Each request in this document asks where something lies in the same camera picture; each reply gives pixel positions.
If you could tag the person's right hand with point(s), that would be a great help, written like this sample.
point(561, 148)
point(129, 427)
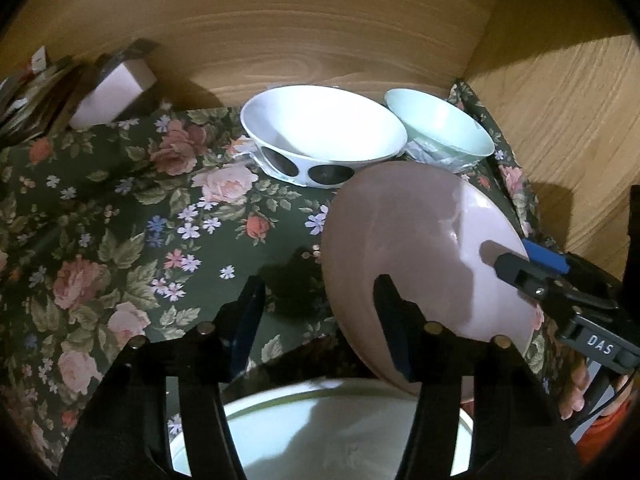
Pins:
point(574, 390)

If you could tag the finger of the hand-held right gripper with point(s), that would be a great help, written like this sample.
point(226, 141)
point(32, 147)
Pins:
point(547, 257)
point(520, 270)

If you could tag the small white box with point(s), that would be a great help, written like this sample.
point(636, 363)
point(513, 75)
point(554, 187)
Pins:
point(110, 95)

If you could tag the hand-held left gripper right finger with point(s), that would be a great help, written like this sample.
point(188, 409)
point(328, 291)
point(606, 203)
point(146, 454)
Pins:
point(395, 332)

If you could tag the floral tablecloth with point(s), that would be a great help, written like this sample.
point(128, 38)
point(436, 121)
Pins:
point(125, 210)

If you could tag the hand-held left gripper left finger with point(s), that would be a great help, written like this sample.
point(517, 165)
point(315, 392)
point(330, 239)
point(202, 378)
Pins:
point(247, 322)

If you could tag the light green plate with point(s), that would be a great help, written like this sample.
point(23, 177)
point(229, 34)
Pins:
point(320, 440)

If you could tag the pile of papers and boxes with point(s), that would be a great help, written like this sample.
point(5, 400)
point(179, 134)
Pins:
point(40, 105)

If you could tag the pink plate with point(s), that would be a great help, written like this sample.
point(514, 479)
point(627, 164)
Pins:
point(415, 230)

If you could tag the white bowl with dark dots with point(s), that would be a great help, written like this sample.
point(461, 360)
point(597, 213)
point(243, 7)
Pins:
point(325, 120)

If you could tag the light green bowl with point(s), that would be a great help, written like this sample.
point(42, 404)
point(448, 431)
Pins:
point(440, 120)

